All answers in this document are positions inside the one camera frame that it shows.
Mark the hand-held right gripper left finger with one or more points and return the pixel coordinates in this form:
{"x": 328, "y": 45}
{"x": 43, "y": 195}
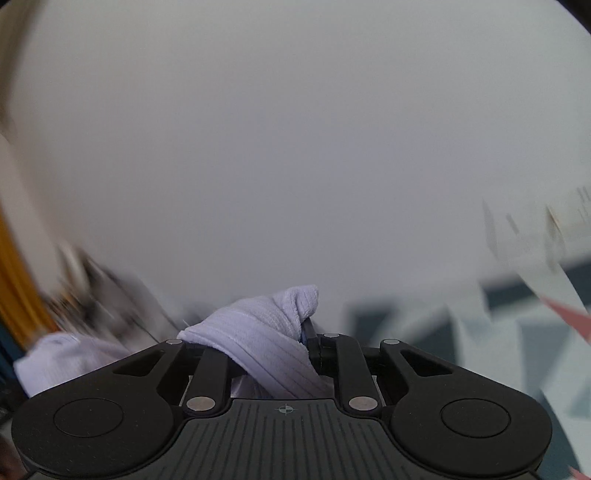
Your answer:
{"x": 210, "y": 374}

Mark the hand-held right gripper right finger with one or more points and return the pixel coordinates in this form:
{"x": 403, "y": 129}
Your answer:
{"x": 311, "y": 344}

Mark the lavender ribbed garment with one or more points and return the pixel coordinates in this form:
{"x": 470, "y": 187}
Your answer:
{"x": 263, "y": 332}

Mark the clear acrylic organizer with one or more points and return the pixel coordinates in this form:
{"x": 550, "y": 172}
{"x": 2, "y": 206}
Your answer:
{"x": 106, "y": 290}

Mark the yellow curtain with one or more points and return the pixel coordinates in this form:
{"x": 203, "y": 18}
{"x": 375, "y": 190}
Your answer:
{"x": 18, "y": 286}

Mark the white wall socket panel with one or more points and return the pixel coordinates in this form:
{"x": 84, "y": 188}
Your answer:
{"x": 535, "y": 258}

